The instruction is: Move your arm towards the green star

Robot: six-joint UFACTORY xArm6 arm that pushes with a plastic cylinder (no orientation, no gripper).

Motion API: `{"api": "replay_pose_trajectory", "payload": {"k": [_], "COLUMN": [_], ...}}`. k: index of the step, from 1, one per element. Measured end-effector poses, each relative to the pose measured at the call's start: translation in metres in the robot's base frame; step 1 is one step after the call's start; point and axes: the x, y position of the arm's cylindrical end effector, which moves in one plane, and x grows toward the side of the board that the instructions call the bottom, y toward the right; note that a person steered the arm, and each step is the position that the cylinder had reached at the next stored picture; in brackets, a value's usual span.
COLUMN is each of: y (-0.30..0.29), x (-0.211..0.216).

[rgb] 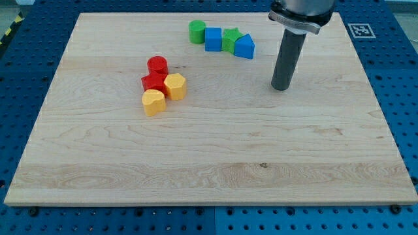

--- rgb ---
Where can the green cylinder block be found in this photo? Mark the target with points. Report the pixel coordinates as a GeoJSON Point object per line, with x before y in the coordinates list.
{"type": "Point", "coordinates": [197, 31]}

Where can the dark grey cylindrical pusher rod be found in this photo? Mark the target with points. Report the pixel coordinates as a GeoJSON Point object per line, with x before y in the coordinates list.
{"type": "Point", "coordinates": [290, 49]}

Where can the green star block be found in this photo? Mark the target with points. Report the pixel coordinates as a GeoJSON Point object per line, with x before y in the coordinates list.
{"type": "Point", "coordinates": [230, 36]}

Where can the yellow heart block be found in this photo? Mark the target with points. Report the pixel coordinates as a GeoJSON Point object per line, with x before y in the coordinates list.
{"type": "Point", "coordinates": [153, 101]}

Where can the red star block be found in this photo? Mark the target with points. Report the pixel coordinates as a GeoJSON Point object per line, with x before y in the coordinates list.
{"type": "Point", "coordinates": [154, 81]}

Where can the wooden board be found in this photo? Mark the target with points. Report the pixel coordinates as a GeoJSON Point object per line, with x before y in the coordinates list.
{"type": "Point", "coordinates": [233, 140]}

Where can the red cylinder block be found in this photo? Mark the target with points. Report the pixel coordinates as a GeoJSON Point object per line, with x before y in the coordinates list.
{"type": "Point", "coordinates": [157, 64]}

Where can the white fiducial marker tag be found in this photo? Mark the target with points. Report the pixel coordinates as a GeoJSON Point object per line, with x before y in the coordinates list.
{"type": "Point", "coordinates": [361, 31]}

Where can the black yellow hazard tape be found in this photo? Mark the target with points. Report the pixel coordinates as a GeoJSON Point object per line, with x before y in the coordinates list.
{"type": "Point", "coordinates": [12, 30]}

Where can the blue triangle block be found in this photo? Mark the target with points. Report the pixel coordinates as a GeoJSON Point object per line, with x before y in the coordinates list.
{"type": "Point", "coordinates": [244, 47]}

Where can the blue cube block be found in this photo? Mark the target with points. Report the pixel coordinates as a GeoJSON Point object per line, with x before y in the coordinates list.
{"type": "Point", "coordinates": [213, 39]}

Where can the yellow hexagon block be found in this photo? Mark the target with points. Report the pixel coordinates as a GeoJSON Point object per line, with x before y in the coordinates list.
{"type": "Point", "coordinates": [176, 86]}

